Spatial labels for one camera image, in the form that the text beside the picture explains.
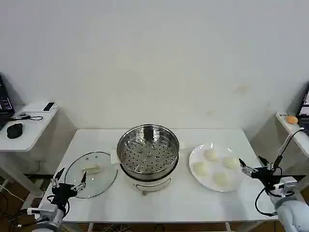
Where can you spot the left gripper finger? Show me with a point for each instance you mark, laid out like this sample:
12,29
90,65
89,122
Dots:
83,184
57,180

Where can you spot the black monitor with dark frame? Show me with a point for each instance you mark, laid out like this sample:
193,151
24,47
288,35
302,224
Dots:
305,101

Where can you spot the perforated steel steamer basket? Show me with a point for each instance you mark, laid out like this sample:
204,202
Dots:
144,157

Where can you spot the round glass lid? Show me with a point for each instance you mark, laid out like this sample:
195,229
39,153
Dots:
96,183

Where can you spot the small orange ball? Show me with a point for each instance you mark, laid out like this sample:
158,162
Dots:
291,120

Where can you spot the white side table with mouse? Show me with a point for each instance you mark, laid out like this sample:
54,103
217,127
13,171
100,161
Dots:
31,130

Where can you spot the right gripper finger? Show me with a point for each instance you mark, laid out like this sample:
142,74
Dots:
266,165
246,170

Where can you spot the small flat phone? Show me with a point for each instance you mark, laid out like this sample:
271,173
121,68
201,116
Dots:
49,106

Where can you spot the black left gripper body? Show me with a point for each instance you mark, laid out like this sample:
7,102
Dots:
62,193

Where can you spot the black laptop with lit screen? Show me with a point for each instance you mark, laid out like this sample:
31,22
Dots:
4,104

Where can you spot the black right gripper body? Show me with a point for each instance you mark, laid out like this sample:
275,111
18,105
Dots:
266,175

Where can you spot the black computer mouse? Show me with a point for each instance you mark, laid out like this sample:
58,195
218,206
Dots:
15,131

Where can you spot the white round plate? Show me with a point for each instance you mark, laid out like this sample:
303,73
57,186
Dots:
207,182

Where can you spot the white side table with orange ball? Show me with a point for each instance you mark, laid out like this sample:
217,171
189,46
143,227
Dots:
297,135

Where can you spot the white electric cooker base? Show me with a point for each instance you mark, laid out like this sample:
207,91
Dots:
154,184

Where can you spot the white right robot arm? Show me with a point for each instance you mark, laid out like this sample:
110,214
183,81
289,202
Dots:
293,213

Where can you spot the white steamed bun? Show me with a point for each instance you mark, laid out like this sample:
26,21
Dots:
231,162
201,168
211,155
221,179

